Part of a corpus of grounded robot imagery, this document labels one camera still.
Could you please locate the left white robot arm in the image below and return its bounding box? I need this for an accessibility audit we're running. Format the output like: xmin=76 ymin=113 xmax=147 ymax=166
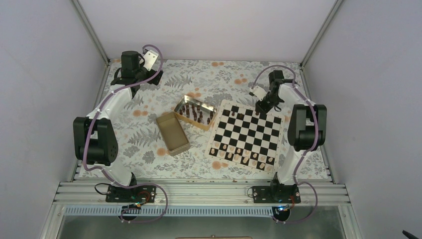
xmin=73 ymin=45 xmax=163 ymax=202

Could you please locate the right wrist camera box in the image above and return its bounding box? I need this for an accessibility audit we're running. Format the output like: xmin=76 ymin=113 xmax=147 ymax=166
xmin=249 ymin=86 xmax=267 ymax=101

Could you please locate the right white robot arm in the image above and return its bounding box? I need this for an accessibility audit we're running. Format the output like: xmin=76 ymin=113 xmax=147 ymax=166
xmin=250 ymin=70 xmax=327 ymax=203

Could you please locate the empty gold tin lid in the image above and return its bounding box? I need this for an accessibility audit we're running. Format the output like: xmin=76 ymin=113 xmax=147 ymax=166
xmin=156 ymin=112 xmax=190 ymax=156

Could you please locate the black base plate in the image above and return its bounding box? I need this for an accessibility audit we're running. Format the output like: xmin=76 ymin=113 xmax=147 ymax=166
xmin=105 ymin=185 xmax=156 ymax=203
xmin=252 ymin=184 xmax=301 ymax=204

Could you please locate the wooden chessboard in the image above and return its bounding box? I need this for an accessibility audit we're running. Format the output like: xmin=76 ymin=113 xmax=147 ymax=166
xmin=205 ymin=100 xmax=285 ymax=175

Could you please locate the gold tin with dark pieces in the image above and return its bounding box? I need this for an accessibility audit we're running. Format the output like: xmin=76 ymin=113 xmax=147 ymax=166
xmin=174 ymin=95 xmax=217 ymax=131

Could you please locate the floral patterned table mat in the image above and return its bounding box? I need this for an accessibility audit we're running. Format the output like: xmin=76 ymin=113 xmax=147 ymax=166
xmin=78 ymin=58 xmax=329 ymax=181

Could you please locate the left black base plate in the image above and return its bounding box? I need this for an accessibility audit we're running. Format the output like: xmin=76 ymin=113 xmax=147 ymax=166
xmin=105 ymin=185 xmax=156 ymax=203

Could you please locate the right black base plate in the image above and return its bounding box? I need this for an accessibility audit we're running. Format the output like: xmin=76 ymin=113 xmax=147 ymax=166
xmin=252 ymin=184 xmax=301 ymax=204

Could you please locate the aluminium rail frame front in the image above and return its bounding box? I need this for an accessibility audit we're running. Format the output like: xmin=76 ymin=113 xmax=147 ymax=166
xmin=53 ymin=178 xmax=351 ymax=206

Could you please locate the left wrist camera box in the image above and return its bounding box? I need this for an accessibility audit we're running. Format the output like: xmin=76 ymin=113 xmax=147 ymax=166
xmin=143 ymin=50 xmax=159 ymax=71

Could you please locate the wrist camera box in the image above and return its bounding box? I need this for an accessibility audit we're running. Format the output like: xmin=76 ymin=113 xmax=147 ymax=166
xmin=143 ymin=50 xmax=159 ymax=71
xmin=249 ymin=86 xmax=267 ymax=101

